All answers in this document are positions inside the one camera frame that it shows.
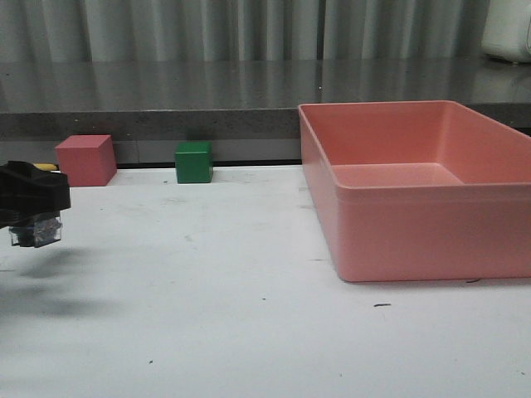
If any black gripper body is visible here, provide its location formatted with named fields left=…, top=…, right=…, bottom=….
left=1, top=161, right=71, bottom=228

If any yellow push button switch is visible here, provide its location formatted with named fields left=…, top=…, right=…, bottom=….
left=7, top=162, right=65, bottom=249

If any far pink cube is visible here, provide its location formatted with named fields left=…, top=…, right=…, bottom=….
left=55, top=134, right=117, bottom=187

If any grey pleated curtain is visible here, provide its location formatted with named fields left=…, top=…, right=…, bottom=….
left=1, top=0, right=489, bottom=63

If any right green cube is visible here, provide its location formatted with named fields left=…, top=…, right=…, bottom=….
left=174, top=141, right=213, bottom=184

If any grey stone counter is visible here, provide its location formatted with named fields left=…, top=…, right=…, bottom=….
left=1, top=57, right=530, bottom=167

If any pink plastic bin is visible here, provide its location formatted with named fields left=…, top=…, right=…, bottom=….
left=299, top=100, right=530, bottom=282

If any white appliance on counter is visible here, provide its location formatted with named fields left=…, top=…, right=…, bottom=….
left=481, top=0, right=530, bottom=63

